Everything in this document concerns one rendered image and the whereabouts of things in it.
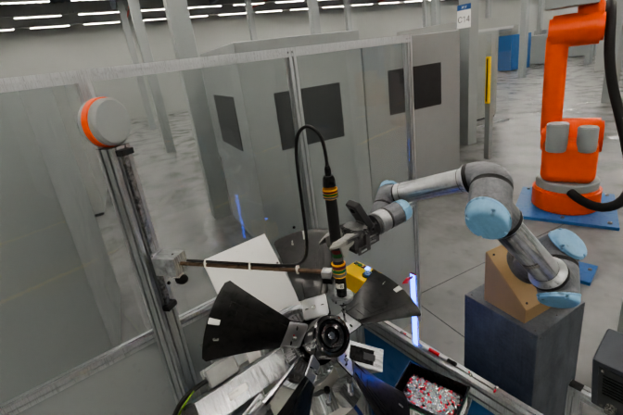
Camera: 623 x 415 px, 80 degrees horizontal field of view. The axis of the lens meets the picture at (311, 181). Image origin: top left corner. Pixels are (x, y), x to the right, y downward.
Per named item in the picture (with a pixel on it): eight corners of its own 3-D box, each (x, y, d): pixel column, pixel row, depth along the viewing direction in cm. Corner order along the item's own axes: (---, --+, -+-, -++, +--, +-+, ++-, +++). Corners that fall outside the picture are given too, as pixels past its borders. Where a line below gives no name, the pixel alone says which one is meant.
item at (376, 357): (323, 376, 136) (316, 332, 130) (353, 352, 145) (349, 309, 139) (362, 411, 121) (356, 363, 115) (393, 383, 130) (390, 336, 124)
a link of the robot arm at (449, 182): (505, 142, 109) (373, 178, 143) (503, 169, 103) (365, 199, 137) (521, 168, 114) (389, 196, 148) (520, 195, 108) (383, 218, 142)
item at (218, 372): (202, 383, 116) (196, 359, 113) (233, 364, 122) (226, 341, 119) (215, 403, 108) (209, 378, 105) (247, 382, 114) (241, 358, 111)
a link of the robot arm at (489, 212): (586, 271, 122) (501, 168, 103) (589, 314, 114) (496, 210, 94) (547, 274, 131) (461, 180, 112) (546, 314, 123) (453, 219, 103)
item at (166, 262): (153, 277, 132) (146, 257, 129) (166, 267, 138) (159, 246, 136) (177, 279, 129) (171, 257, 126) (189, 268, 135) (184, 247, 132)
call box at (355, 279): (342, 288, 171) (340, 269, 168) (358, 279, 177) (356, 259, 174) (368, 303, 159) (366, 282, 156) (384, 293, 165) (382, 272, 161)
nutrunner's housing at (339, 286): (336, 308, 115) (318, 168, 101) (338, 299, 119) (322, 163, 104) (348, 308, 114) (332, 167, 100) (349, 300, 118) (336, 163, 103)
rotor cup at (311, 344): (340, 359, 118) (361, 356, 108) (299, 370, 111) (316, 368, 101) (329, 313, 124) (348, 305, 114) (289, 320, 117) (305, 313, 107)
